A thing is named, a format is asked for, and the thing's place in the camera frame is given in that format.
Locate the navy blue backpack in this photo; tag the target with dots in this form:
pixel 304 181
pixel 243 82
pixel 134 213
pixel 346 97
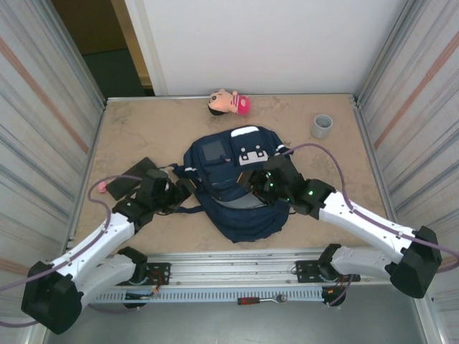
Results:
pixel 251 222

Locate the black case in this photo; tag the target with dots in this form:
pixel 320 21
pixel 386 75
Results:
pixel 125 182

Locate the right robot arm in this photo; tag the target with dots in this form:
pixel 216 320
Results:
pixel 358 218

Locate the small pink eraser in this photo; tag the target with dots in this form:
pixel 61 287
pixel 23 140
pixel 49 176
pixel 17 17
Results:
pixel 102 187

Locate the grey cup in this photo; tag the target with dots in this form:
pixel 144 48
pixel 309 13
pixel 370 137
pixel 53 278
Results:
pixel 321 130

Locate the pink plush doll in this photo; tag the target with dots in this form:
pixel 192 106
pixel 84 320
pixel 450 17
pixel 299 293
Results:
pixel 229 102

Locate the aluminium rail frame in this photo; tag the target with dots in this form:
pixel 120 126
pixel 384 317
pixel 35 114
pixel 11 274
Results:
pixel 233 267

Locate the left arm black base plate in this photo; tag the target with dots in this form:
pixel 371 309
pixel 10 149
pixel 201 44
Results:
pixel 161 272

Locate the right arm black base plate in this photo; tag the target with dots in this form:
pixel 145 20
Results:
pixel 305 268

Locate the white door frame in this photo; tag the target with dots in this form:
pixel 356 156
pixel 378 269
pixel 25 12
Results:
pixel 148 53

